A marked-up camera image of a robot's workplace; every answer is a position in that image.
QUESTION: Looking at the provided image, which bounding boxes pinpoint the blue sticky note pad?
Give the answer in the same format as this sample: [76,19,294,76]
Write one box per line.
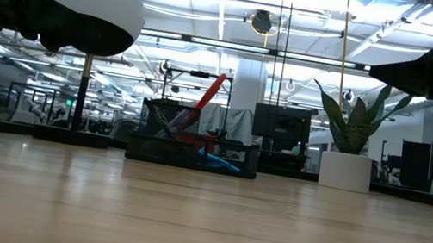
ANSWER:
[195,147,244,174]

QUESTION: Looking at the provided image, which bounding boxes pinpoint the black cabinet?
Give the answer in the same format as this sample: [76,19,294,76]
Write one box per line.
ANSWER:
[395,137,433,194]

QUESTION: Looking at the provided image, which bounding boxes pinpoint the yellow hanging cable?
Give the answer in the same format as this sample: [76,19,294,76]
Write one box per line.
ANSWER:
[328,0,360,112]

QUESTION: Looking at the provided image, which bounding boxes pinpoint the black ceiling cable reel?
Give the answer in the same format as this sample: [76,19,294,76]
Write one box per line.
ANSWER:
[249,8,275,36]

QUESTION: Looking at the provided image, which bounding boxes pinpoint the black background rig frame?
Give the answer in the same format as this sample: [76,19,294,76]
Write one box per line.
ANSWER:
[155,65,236,141]

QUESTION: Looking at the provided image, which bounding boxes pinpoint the black coiled cable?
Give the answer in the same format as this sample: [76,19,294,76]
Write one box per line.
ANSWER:
[273,0,296,106]

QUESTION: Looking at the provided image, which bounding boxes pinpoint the red-handled scissors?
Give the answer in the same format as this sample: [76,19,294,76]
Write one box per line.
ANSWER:
[183,68,228,138]

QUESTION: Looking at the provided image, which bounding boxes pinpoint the grey cloth cover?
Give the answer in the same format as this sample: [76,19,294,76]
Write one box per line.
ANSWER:
[201,102,257,145]

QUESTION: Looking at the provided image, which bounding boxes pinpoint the snake plant in white pot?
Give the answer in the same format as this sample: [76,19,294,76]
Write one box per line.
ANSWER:
[298,68,419,200]

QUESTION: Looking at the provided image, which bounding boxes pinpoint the black monitor on stand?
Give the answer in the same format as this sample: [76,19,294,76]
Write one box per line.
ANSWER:
[244,101,314,182]

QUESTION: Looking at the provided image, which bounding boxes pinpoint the black mesh desk organizer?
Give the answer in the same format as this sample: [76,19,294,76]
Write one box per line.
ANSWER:
[123,94,267,181]

